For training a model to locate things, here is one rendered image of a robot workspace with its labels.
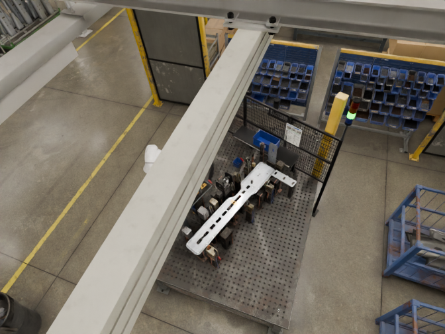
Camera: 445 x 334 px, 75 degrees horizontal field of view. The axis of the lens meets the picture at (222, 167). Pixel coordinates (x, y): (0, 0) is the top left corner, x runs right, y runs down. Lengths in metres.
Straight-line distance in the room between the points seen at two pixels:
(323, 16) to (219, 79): 0.39
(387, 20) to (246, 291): 2.75
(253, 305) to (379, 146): 3.52
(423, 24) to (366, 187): 4.07
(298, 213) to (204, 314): 1.67
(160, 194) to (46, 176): 5.28
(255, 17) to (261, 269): 2.71
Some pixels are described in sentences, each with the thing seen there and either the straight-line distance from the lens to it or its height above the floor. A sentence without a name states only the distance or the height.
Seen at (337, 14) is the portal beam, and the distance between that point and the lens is 1.01.
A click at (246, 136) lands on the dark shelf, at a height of 1.03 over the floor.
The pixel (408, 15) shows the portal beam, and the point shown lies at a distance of 1.02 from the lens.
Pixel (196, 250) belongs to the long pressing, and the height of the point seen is 1.00.
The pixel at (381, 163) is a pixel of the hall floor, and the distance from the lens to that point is 5.36.
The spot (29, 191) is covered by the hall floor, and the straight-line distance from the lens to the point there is 5.77.
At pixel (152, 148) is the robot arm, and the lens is 3.22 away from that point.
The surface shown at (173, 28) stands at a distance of 4.94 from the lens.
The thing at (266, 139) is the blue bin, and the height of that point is 1.04.
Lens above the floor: 3.85
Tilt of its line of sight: 52 degrees down
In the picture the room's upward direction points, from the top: 6 degrees counter-clockwise
